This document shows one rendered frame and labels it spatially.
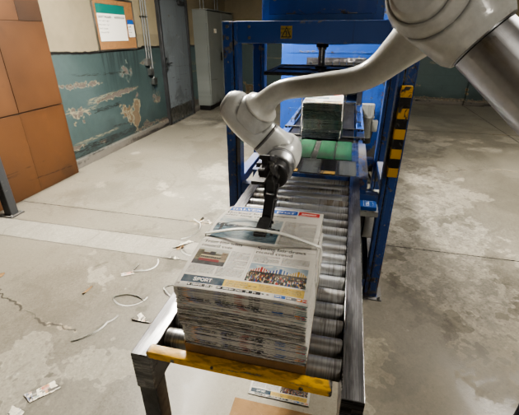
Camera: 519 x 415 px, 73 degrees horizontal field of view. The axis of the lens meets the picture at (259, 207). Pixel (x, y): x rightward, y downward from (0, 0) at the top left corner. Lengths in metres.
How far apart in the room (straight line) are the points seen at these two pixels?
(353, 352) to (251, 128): 0.64
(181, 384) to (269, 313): 1.21
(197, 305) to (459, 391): 1.53
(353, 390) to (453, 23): 0.72
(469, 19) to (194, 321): 0.74
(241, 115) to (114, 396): 1.43
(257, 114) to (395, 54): 0.38
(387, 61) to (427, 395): 1.54
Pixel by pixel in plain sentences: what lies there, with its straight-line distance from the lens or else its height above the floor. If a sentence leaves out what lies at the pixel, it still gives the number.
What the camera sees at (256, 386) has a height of 0.01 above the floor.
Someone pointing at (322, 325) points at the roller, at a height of 0.80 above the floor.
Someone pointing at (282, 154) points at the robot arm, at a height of 1.19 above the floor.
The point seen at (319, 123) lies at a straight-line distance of 2.67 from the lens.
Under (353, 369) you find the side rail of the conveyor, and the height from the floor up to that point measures 0.80.
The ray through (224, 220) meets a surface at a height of 1.04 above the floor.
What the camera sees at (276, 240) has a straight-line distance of 0.87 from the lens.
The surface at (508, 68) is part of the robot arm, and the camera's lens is 0.66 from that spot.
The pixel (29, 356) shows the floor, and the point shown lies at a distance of 2.31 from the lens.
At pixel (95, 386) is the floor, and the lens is 2.02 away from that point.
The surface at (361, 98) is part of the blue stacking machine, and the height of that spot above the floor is 0.85.
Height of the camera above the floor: 1.49
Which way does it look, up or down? 26 degrees down
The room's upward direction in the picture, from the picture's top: straight up
